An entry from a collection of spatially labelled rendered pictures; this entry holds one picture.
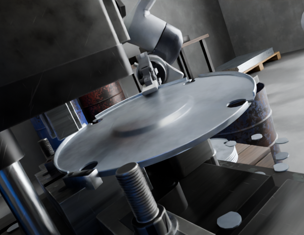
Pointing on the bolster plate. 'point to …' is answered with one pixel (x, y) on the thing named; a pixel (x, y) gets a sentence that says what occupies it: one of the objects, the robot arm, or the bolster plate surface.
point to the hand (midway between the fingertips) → (151, 90)
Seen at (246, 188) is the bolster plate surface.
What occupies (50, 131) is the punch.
